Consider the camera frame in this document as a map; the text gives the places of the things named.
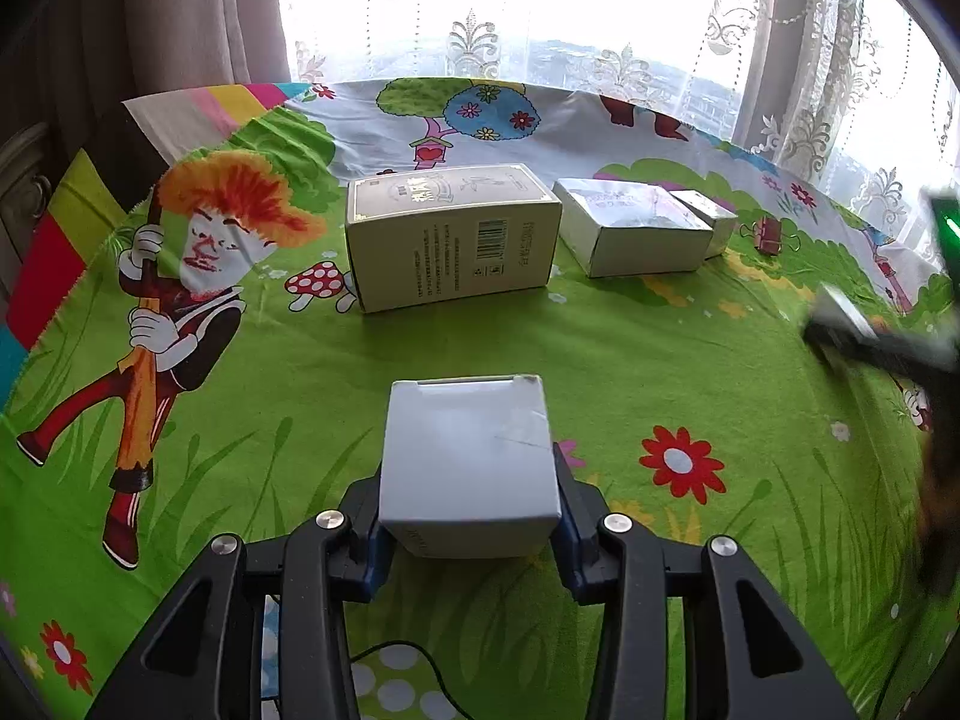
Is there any large cream barcode box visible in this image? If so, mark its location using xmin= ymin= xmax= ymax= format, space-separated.
xmin=346 ymin=163 xmax=563 ymax=314

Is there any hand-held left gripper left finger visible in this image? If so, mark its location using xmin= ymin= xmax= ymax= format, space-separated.
xmin=86 ymin=476 xmax=392 ymax=720

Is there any red binder clip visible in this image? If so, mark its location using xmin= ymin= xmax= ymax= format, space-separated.
xmin=739 ymin=215 xmax=800 ymax=253

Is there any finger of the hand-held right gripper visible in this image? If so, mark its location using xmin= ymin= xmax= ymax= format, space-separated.
xmin=801 ymin=283 xmax=902 ymax=374

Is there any white lace curtain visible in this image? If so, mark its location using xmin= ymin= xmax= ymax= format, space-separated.
xmin=274 ymin=0 xmax=960 ymax=241

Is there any silver white box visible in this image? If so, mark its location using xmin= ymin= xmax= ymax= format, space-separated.
xmin=553 ymin=178 xmax=714 ymax=279

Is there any green printed blanket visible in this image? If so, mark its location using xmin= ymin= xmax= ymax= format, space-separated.
xmin=0 ymin=79 xmax=960 ymax=720

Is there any plain white box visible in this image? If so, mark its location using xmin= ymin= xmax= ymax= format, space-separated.
xmin=377 ymin=373 xmax=563 ymax=560

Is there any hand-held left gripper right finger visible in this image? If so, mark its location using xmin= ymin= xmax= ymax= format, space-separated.
xmin=551 ymin=441 xmax=860 ymax=720

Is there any small white grey box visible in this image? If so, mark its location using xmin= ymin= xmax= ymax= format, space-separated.
xmin=670 ymin=189 xmax=740 ymax=260

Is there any beige curtain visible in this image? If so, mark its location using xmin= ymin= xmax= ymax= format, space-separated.
xmin=0 ymin=0 xmax=295 ymax=192

